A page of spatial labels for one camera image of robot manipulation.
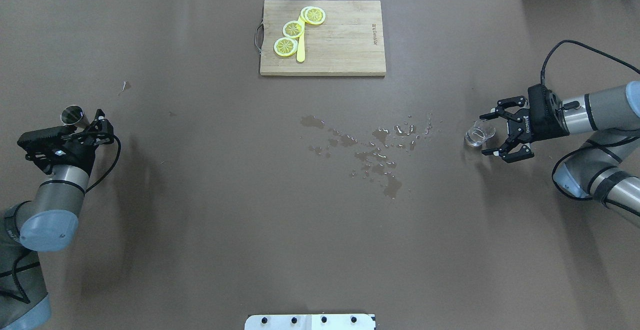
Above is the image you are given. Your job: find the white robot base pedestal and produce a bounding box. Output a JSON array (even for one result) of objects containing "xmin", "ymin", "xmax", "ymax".
[{"xmin": 244, "ymin": 314, "xmax": 377, "ymax": 330}]

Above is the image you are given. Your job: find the lemon slice near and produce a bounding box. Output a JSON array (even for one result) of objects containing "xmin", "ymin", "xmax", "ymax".
[{"xmin": 300, "ymin": 5, "xmax": 327, "ymax": 25}]

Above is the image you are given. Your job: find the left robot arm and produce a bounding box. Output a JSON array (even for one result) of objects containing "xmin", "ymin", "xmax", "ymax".
[{"xmin": 0, "ymin": 105, "xmax": 121, "ymax": 330}]

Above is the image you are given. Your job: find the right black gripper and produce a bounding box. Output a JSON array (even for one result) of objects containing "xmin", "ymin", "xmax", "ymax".
[{"xmin": 481, "ymin": 84, "xmax": 570, "ymax": 164}]

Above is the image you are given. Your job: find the yellow plastic knife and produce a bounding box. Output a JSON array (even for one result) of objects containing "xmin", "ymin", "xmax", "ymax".
[{"xmin": 295, "ymin": 15, "xmax": 307, "ymax": 63}]

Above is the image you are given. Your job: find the lemon slice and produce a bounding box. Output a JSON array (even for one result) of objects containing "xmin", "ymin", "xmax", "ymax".
[
  {"xmin": 273, "ymin": 37, "xmax": 298, "ymax": 57},
  {"xmin": 300, "ymin": 5, "xmax": 327, "ymax": 25},
  {"xmin": 282, "ymin": 20, "xmax": 306, "ymax": 39}
]

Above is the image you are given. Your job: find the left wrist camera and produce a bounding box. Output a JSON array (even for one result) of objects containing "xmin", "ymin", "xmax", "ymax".
[{"xmin": 17, "ymin": 125, "xmax": 77, "ymax": 162}]

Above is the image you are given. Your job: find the clear glass cup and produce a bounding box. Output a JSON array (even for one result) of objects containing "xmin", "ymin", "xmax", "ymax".
[{"xmin": 464, "ymin": 120, "xmax": 496, "ymax": 148}]

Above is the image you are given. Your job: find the lemon slice far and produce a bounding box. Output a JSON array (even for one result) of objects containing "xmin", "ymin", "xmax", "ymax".
[{"xmin": 273, "ymin": 37, "xmax": 298, "ymax": 57}]

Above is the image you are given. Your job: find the lemon slice middle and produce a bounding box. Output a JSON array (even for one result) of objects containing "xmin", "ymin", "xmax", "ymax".
[{"xmin": 282, "ymin": 20, "xmax": 306, "ymax": 39}]

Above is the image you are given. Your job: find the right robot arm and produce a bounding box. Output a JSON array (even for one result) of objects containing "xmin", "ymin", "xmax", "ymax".
[{"xmin": 480, "ymin": 81, "xmax": 640, "ymax": 226}]

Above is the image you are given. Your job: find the wooden cutting board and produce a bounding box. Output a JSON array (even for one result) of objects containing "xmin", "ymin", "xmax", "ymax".
[{"xmin": 259, "ymin": 0, "xmax": 387, "ymax": 77}]

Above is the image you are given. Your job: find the steel jigger measuring cup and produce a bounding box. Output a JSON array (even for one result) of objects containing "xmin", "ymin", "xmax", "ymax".
[{"xmin": 60, "ymin": 105, "xmax": 90, "ymax": 129}]

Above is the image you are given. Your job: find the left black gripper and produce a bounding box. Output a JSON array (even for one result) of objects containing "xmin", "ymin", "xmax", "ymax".
[{"xmin": 50, "ymin": 109, "xmax": 115, "ymax": 173}]

